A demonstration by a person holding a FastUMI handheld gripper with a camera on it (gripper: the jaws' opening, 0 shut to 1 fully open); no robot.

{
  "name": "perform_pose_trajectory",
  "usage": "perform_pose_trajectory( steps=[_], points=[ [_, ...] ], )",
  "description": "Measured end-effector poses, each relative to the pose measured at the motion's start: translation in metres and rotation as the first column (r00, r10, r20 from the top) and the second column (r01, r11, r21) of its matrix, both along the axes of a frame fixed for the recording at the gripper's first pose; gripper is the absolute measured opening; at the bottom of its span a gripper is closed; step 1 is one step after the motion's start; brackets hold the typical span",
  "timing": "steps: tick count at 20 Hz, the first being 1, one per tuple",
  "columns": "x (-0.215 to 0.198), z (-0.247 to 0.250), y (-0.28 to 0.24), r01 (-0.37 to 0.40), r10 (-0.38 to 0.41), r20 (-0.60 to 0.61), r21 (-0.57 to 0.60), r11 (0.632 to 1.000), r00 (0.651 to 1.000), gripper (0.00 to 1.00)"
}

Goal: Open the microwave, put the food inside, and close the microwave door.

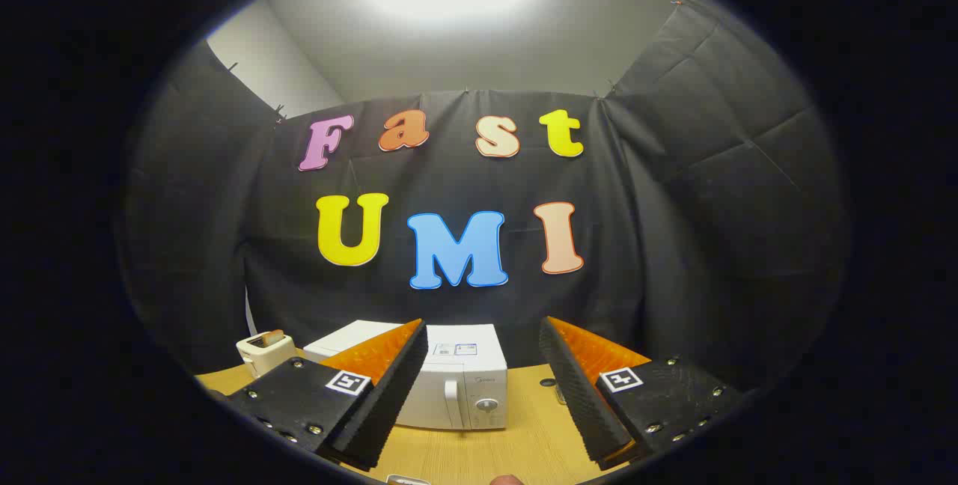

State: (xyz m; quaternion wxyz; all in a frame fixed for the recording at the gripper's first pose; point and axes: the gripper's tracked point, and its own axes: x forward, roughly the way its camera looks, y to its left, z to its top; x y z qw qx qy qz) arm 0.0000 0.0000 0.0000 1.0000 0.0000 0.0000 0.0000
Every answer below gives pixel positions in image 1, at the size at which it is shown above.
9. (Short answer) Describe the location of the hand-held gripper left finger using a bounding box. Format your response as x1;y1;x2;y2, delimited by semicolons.
222;318;429;472

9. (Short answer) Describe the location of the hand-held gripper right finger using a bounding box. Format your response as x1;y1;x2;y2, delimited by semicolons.
538;316;747;472

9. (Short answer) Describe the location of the white microwave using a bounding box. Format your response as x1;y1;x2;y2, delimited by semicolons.
303;320;509;431

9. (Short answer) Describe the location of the cream toaster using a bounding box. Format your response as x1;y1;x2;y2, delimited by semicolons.
237;330;297;379

